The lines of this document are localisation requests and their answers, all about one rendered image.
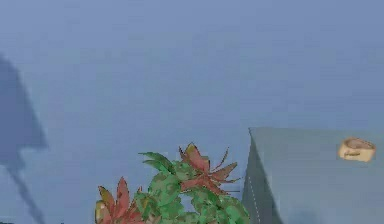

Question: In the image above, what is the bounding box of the green and red house plant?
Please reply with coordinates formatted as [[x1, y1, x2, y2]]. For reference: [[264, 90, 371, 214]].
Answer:
[[94, 142, 251, 224]]

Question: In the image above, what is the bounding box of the tan round bowl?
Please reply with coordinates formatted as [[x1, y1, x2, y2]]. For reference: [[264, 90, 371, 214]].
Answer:
[[337, 136, 377, 164]]

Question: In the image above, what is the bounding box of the grey chest of drawers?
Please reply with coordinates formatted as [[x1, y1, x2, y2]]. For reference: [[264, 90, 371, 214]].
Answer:
[[241, 126, 384, 224]]

